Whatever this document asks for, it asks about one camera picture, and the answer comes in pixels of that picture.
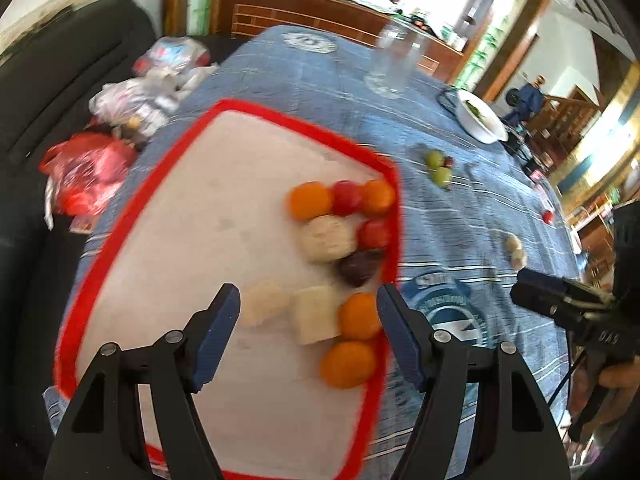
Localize red rimmed white tray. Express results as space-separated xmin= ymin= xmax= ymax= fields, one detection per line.
xmin=52 ymin=100 xmax=403 ymax=480

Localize wooden counter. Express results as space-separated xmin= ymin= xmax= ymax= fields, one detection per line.
xmin=210 ymin=0 xmax=466 ymax=81

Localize white bowl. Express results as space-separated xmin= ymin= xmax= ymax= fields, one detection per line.
xmin=456 ymin=89 xmax=508 ymax=145

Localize black cable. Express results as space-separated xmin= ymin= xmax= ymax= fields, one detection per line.
xmin=547 ymin=347 xmax=586 ymax=411

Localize orange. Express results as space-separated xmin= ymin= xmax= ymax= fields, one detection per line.
xmin=361 ymin=179 xmax=397 ymax=218
xmin=288 ymin=181 xmax=334 ymax=221
xmin=339 ymin=292 xmax=383 ymax=341
xmin=320 ymin=341 xmax=377 ymax=390

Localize black sofa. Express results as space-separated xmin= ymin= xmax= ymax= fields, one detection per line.
xmin=0 ymin=0 xmax=236 ymax=461

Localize red plastic bag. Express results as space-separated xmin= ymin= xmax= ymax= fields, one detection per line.
xmin=40 ymin=132 xmax=138 ymax=231

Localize clear drinking glass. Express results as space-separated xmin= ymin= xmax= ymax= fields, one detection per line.
xmin=365 ymin=22 xmax=426 ymax=100

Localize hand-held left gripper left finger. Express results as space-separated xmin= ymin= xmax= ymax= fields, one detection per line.
xmin=45 ymin=283 xmax=242 ymax=480

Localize blue plaid tablecloth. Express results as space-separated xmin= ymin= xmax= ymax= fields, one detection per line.
xmin=42 ymin=25 xmax=576 ymax=480

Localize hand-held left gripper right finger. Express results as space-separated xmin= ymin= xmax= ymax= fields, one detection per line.
xmin=377 ymin=283 xmax=572 ymax=480

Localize dark purple plum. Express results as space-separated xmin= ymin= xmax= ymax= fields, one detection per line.
xmin=336 ymin=249 xmax=386 ymax=288

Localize clear plastic bag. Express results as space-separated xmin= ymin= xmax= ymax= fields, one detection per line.
xmin=132 ymin=35 xmax=221 ymax=91

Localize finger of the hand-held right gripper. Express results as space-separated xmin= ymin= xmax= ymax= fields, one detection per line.
xmin=510 ymin=284 xmax=588 ymax=322
xmin=517 ymin=268 xmax=610 ymax=303

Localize person's right hand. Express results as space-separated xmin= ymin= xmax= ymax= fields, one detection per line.
xmin=594 ymin=361 xmax=640 ymax=437

